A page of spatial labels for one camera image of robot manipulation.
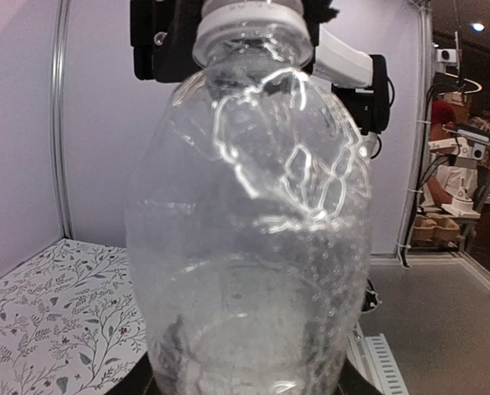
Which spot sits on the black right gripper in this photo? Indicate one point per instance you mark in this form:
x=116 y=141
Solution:
x=162 y=35

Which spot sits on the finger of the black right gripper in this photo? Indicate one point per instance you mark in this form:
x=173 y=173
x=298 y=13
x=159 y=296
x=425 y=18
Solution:
x=316 y=13

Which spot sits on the white blue bottle cap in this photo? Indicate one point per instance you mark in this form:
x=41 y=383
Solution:
x=220 y=14

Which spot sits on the clear bottle white cap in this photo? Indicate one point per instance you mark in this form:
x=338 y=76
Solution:
x=247 y=223

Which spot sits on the red cap background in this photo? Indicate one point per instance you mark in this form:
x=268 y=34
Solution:
x=442 y=113

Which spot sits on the seated person white shirt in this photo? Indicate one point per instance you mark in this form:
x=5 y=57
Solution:
x=445 y=182

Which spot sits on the background desk with clutter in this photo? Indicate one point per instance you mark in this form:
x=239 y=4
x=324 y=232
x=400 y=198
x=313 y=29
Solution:
x=453 y=224

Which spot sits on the floral patterned table mat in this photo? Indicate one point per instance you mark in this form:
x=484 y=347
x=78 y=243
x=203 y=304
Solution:
x=69 y=322

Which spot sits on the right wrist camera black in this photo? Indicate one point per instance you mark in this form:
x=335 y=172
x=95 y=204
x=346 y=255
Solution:
x=361 y=82

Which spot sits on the right aluminium corner post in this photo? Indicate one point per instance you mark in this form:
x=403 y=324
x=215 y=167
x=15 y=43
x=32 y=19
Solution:
x=56 y=96

